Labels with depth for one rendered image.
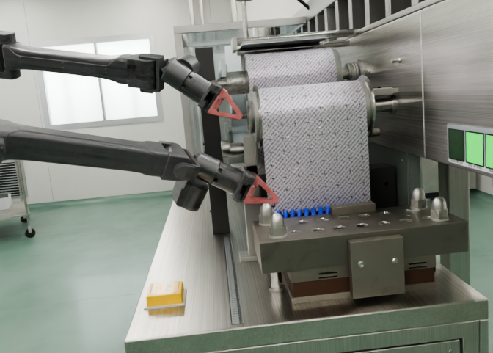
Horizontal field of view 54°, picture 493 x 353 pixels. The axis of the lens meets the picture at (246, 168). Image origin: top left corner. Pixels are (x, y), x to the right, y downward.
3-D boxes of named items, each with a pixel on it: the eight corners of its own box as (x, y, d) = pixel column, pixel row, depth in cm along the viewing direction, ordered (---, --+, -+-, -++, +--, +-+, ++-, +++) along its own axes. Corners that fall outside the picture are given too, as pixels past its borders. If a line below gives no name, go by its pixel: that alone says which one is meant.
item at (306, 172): (269, 221, 110) (263, 140, 107) (370, 210, 111) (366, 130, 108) (269, 221, 109) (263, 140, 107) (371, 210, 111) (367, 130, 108)
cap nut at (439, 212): (425, 217, 97) (425, 195, 96) (443, 215, 97) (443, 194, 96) (434, 222, 93) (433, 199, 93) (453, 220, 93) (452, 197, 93)
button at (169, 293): (151, 293, 104) (150, 283, 103) (184, 290, 104) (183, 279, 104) (147, 308, 97) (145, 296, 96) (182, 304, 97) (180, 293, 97)
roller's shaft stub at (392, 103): (362, 115, 116) (362, 97, 115) (391, 113, 116) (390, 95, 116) (368, 116, 112) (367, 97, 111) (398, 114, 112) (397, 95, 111)
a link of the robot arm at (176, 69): (154, 80, 111) (165, 59, 108) (164, 73, 117) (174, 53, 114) (180, 97, 111) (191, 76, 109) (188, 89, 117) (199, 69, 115)
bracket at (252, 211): (237, 256, 123) (226, 136, 118) (263, 253, 123) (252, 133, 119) (238, 263, 118) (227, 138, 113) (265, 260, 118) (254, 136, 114)
